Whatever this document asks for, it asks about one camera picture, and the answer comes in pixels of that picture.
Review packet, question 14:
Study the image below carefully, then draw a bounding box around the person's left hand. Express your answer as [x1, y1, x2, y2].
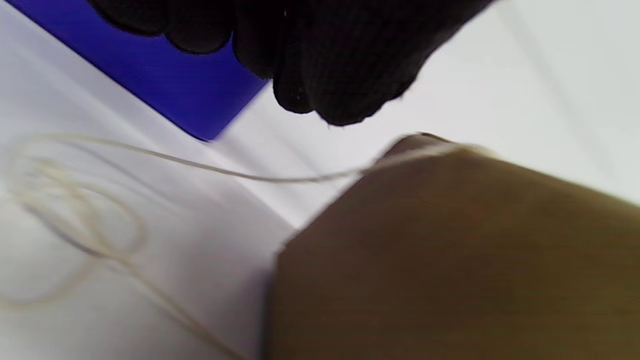
[87, 0, 496, 127]

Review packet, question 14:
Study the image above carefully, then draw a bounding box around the white twine knot string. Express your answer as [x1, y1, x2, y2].
[0, 132, 496, 360]

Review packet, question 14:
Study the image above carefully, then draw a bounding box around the brown cardboard box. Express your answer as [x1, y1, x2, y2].
[262, 132, 640, 360]

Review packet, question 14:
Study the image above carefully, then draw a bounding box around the blue plastic recycling bin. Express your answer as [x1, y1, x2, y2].
[5, 0, 269, 142]

